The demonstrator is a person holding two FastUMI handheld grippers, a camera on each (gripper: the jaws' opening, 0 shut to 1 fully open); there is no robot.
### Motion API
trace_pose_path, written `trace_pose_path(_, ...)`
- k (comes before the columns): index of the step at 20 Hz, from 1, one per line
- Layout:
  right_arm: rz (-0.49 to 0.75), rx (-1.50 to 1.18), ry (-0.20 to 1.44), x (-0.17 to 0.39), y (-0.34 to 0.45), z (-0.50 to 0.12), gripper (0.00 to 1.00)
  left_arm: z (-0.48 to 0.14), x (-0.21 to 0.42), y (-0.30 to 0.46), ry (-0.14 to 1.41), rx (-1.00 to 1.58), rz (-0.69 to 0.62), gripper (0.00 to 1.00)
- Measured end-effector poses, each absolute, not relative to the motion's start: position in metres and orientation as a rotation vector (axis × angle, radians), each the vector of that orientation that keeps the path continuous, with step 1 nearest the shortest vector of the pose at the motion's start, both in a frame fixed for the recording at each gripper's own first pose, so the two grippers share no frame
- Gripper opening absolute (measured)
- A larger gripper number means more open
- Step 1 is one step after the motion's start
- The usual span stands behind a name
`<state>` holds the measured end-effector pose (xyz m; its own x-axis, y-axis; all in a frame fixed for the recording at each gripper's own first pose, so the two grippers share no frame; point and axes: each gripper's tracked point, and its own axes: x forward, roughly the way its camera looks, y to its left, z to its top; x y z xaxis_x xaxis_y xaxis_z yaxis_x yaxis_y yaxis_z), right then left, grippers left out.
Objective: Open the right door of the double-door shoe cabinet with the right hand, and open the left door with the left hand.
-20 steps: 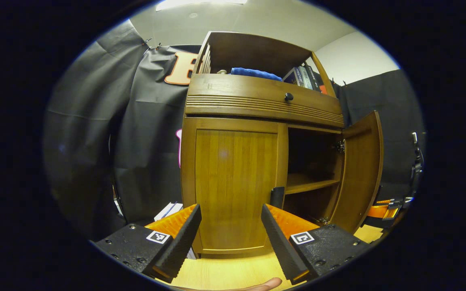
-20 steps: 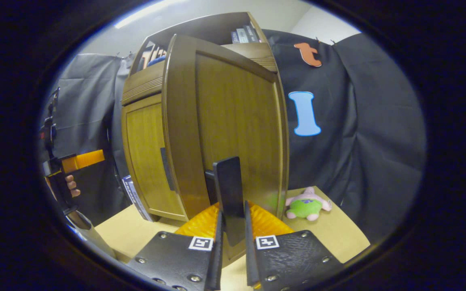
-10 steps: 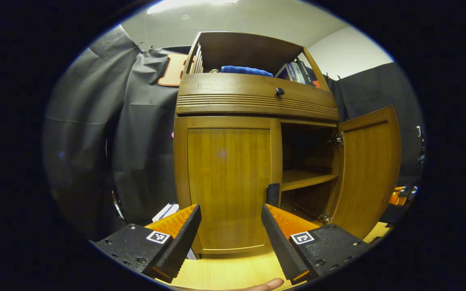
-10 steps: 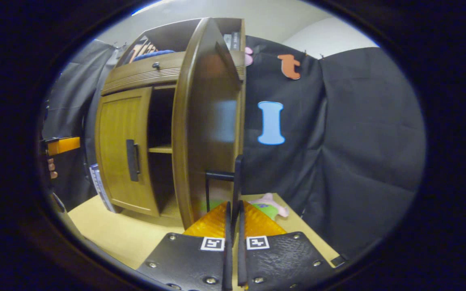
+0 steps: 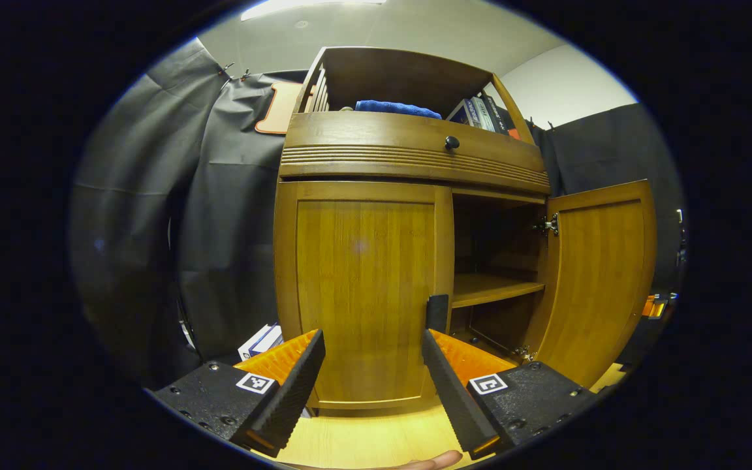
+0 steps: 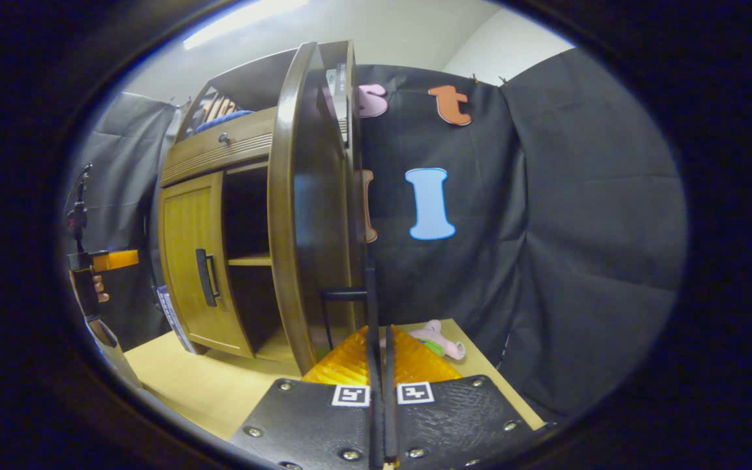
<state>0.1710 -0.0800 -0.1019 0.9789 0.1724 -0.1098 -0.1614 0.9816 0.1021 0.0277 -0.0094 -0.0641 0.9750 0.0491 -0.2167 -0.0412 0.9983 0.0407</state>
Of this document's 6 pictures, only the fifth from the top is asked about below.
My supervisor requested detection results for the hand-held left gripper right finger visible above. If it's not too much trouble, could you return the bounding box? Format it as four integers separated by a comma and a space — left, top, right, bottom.
420, 328, 602, 460

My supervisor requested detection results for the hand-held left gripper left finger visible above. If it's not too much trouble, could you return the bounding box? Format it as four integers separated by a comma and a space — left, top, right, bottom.
153, 328, 326, 458

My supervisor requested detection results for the wooden cabinet door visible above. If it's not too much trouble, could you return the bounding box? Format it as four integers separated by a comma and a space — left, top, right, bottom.
274, 181, 455, 411
526, 180, 657, 389

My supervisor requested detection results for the black door handle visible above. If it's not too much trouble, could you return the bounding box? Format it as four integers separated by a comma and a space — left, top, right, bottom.
426, 294, 449, 335

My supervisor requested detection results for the wooden double-door shoe cabinet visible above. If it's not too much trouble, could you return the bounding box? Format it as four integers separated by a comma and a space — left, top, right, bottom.
273, 46, 553, 418

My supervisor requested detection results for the wooden cabinet drawer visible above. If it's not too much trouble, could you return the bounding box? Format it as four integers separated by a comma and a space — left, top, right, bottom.
278, 111, 552, 195

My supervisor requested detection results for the blue box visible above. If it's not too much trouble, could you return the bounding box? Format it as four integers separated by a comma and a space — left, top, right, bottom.
250, 325, 284, 356

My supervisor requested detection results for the white printed box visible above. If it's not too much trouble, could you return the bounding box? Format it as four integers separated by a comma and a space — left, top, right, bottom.
238, 323, 279, 361

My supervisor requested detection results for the black backdrop cloth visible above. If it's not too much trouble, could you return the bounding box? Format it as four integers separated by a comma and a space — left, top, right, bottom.
69, 38, 685, 392

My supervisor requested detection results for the row of books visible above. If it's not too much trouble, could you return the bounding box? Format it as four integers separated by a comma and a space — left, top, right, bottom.
448, 91, 520, 139

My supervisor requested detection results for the blue towel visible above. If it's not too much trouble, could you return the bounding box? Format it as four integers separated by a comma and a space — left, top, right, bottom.
354, 99, 443, 119

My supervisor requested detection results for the ceiling light panel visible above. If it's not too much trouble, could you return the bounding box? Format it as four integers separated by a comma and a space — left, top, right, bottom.
240, 0, 386, 22

